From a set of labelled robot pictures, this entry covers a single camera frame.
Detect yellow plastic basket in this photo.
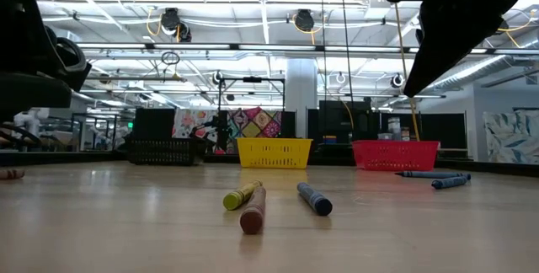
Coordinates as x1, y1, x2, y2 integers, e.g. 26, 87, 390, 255
236, 137, 313, 169

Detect green crayon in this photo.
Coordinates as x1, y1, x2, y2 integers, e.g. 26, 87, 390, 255
222, 179, 264, 211

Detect black partition panel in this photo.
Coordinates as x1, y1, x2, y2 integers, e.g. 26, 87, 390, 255
381, 111, 467, 150
133, 107, 176, 140

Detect stack of storage boxes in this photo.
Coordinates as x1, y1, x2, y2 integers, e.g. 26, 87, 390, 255
387, 116, 412, 142

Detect red plastic basket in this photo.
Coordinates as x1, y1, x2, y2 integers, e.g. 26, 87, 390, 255
352, 140, 441, 172

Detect leaf print cloth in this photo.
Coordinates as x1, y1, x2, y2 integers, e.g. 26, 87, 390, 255
483, 110, 539, 164

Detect black cabinet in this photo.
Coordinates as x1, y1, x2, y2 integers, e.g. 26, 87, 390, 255
307, 99, 382, 156

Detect black plastic basket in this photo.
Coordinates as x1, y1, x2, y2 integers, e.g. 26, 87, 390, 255
125, 136, 198, 167

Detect white pillar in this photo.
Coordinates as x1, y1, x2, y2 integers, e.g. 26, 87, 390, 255
286, 57, 318, 139

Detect floral print cloth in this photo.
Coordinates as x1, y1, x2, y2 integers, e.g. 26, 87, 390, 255
172, 108, 220, 139

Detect colourful patchwork quilt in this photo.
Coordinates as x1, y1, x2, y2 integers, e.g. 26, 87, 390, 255
225, 108, 283, 155

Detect grey ventilation duct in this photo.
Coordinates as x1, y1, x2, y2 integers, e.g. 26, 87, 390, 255
437, 53, 539, 87

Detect black background rig frame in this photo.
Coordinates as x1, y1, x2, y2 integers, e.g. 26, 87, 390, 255
216, 76, 286, 112

